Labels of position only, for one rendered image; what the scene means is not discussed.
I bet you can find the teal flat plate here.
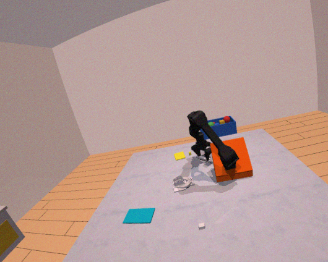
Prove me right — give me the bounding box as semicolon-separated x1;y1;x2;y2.
123;208;155;224

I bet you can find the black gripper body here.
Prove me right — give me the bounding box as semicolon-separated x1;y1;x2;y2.
191;140;211;154

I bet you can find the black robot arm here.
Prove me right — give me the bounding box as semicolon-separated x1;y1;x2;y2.
188;110;239;170

